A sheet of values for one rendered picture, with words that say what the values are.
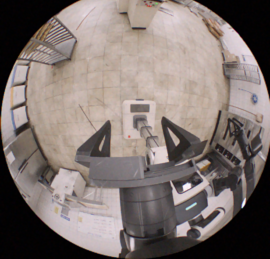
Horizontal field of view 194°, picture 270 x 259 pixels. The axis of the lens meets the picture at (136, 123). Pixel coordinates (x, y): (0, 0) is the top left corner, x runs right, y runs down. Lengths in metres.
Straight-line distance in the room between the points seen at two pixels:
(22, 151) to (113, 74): 3.06
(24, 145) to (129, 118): 2.98
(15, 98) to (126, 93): 3.24
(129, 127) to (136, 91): 0.63
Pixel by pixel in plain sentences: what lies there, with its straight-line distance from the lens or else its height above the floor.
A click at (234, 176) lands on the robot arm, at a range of 0.48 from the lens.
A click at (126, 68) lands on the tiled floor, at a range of 1.49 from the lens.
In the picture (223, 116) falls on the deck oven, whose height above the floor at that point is 0.25.
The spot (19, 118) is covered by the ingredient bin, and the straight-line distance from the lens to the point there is 3.25.
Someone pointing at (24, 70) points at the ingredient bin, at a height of 0.27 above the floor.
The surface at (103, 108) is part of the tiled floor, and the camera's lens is 1.46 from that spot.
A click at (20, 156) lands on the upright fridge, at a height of 0.98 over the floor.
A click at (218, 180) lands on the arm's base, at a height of 1.39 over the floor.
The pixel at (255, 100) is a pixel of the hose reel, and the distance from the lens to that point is 4.17.
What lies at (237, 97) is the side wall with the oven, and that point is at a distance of 4.38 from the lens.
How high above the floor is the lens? 1.40
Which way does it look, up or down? 68 degrees down
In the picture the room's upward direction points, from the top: 155 degrees clockwise
